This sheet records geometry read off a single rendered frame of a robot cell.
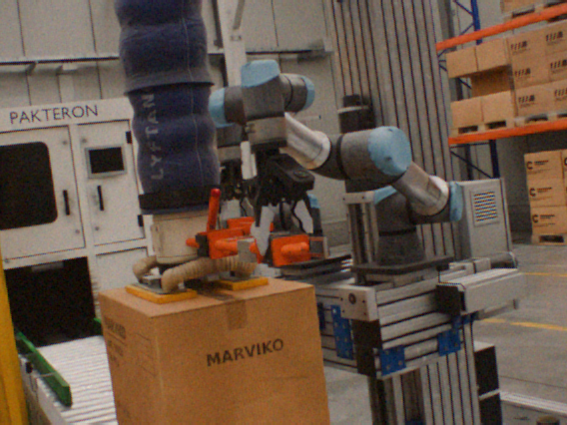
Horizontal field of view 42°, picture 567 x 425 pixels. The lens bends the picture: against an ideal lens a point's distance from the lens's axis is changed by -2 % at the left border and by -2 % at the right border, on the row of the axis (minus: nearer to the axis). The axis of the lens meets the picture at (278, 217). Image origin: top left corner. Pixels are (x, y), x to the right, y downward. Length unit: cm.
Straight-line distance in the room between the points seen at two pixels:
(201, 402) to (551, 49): 876
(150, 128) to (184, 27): 26
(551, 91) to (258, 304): 857
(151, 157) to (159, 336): 48
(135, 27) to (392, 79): 92
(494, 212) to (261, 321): 118
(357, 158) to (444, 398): 109
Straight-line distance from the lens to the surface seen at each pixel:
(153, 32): 190
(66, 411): 312
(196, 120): 190
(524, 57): 1033
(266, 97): 140
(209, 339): 169
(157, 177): 188
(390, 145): 178
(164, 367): 167
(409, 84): 251
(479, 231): 261
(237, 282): 186
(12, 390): 308
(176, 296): 180
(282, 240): 137
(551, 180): 1024
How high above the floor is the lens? 133
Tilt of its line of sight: 3 degrees down
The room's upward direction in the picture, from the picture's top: 8 degrees counter-clockwise
